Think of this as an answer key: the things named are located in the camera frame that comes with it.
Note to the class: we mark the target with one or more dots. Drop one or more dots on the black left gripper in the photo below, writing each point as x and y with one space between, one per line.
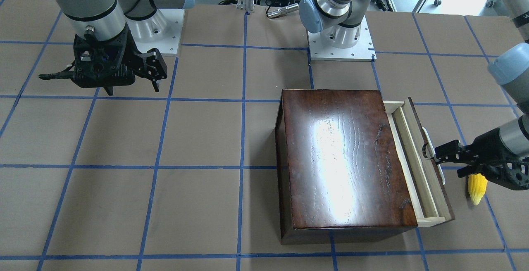
484 146

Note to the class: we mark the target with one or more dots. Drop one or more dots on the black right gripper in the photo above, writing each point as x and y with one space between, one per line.
130 54

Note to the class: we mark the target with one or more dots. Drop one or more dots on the yellow corn cob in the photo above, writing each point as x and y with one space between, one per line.
477 186

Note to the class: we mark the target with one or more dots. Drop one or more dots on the wooden drawer with white handle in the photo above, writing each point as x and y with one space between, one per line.
424 178

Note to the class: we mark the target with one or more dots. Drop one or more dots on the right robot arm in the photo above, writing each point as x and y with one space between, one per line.
102 20

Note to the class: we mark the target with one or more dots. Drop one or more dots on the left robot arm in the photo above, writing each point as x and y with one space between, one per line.
510 70

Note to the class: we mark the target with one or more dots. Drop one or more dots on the dark wooden drawer cabinet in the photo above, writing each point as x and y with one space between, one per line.
340 178

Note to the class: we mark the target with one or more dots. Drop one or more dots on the silver flashlight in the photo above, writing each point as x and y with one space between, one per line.
282 11

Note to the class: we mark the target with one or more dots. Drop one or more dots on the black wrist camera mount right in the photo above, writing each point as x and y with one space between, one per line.
98 64

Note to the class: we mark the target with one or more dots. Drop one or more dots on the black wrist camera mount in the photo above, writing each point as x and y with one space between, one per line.
508 173
98 64

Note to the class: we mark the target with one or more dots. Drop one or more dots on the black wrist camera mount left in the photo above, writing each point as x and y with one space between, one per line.
508 173

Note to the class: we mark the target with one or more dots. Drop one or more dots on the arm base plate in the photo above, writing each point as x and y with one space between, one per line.
162 31
343 44

